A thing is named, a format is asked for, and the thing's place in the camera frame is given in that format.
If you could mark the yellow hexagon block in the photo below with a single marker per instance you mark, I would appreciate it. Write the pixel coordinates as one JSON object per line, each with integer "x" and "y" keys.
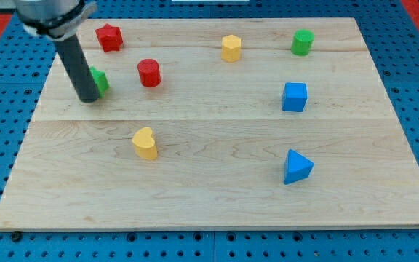
{"x": 231, "y": 48}

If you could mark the blue cube block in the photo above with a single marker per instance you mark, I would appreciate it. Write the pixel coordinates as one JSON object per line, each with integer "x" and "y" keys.
{"x": 294, "y": 96}

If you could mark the green cylinder block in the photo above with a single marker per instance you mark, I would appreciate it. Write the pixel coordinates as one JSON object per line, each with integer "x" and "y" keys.
{"x": 302, "y": 42}

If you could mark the wooden board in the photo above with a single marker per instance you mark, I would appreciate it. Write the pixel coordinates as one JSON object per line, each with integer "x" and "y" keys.
{"x": 221, "y": 135}

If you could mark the blue triangle block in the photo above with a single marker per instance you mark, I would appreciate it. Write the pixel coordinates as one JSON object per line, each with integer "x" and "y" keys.
{"x": 296, "y": 167}

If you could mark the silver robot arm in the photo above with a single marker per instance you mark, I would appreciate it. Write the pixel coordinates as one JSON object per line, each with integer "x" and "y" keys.
{"x": 58, "y": 21}

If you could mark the yellow heart block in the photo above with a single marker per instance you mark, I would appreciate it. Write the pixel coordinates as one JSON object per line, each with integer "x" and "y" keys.
{"x": 145, "y": 144}

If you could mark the red star block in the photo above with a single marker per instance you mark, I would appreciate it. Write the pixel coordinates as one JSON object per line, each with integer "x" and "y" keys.
{"x": 109, "y": 37}

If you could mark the green star block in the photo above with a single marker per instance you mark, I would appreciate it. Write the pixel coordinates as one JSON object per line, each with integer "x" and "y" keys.
{"x": 101, "y": 80}

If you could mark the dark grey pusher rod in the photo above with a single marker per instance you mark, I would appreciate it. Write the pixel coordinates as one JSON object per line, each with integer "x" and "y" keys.
{"x": 77, "y": 69}

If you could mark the red cylinder block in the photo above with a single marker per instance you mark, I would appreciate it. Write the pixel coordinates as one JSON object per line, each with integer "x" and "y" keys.
{"x": 149, "y": 73}

